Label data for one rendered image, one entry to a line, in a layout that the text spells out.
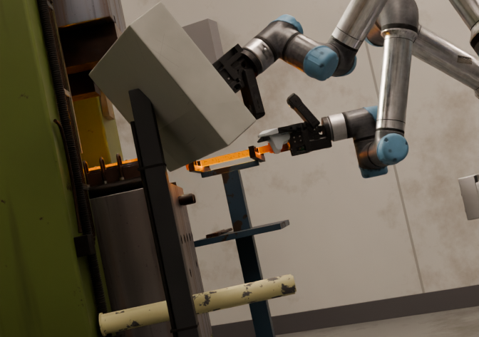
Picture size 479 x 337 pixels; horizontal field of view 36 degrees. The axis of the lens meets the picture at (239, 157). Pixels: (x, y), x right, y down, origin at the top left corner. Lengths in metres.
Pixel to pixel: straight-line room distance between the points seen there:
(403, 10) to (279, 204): 2.95
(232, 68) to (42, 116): 0.43
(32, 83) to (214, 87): 0.49
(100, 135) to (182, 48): 1.01
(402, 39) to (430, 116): 2.60
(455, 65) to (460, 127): 2.37
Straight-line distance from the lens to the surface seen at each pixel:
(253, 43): 1.70
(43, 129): 1.67
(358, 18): 1.77
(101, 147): 2.32
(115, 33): 2.00
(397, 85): 1.95
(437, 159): 4.56
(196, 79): 1.35
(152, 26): 1.35
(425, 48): 2.16
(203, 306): 1.66
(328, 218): 4.71
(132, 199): 1.90
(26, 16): 1.73
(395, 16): 2.00
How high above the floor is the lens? 0.79
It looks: 5 degrees up
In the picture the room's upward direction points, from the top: 12 degrees counter-clockwise
